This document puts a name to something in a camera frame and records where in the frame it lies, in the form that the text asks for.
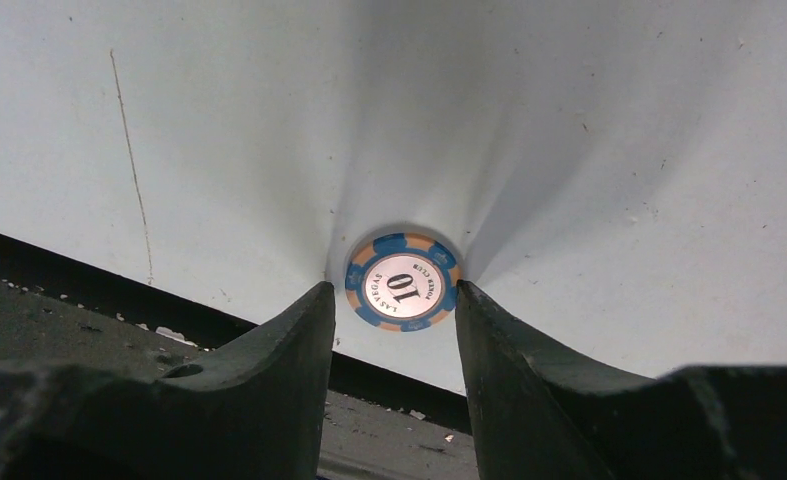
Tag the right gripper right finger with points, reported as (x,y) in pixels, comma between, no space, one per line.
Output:
(542,410)

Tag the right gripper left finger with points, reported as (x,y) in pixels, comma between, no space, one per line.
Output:
(252,409)

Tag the poker chip front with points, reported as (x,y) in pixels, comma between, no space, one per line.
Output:
(402,282)

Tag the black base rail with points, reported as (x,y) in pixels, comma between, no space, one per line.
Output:
(377,424)

